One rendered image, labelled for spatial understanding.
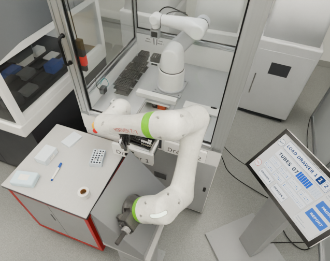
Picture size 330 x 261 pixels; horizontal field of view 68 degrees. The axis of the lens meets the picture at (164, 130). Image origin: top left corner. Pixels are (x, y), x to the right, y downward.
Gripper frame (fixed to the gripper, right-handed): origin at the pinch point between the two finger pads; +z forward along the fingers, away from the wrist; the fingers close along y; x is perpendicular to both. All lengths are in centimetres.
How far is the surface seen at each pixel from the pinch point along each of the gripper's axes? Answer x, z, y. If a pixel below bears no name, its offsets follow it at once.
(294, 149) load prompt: 93, -23, -16
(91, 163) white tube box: -21.8, 14.0, 10.1
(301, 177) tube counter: 98, -18, -4
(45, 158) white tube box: -52, 12, 18
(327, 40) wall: 170, 52, -331
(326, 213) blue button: 110, -16, 12
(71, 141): -46.8, 15.7, -3.0
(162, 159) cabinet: 19.2, 24.5, -17.1
